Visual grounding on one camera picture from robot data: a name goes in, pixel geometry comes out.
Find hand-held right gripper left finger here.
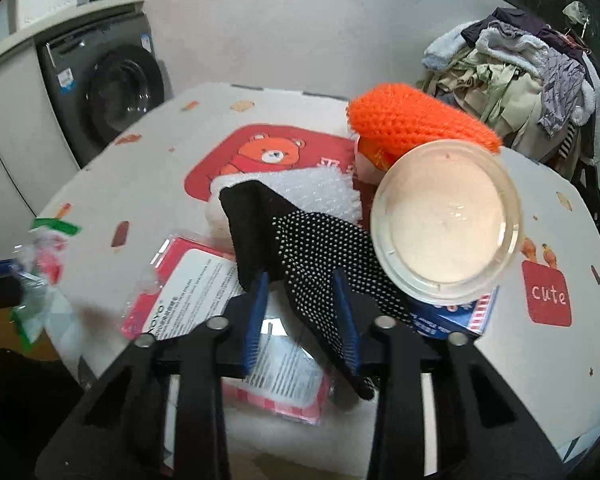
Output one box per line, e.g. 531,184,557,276
35,270,273,480

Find black metal frame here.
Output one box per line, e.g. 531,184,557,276
570,60,600,256

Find pink packet with white label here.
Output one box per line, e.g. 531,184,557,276
120,235,333,426

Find clear round plastic cup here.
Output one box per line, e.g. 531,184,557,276
370,140,524,306

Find black dotted work glove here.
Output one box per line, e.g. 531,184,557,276
219,180,416,401

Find orange knitted cloth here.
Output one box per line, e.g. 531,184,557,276
347,83,503,186

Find clear plastic wrapper green red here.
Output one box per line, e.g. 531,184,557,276
10,217,81,351

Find white bubble wrap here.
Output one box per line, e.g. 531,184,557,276
207,167,363,238

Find blue ice cream box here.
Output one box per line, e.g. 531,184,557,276
405,285,501,341

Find black chair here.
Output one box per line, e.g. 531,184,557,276
0,347,86,461

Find dark grey washing machine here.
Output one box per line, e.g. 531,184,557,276
36,10,173,168

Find printed tablecloth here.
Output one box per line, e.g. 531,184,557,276
40,82,600,461

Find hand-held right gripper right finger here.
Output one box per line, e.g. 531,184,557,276
330,267,566,480

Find pile of clothes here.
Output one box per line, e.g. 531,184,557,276
417,7,600,166

